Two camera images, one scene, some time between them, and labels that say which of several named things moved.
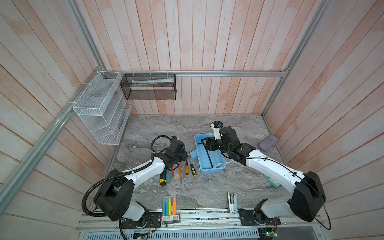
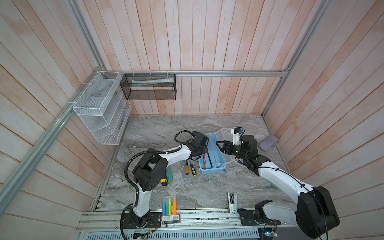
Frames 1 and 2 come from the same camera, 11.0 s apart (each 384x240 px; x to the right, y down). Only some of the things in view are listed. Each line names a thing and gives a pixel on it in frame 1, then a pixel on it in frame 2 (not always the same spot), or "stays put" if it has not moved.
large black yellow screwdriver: x=163 y=178 stays put
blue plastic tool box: x=209 y=161 stays put
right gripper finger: x=211 y=144 → x=226 y=146
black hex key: x=207 y=153 stays put
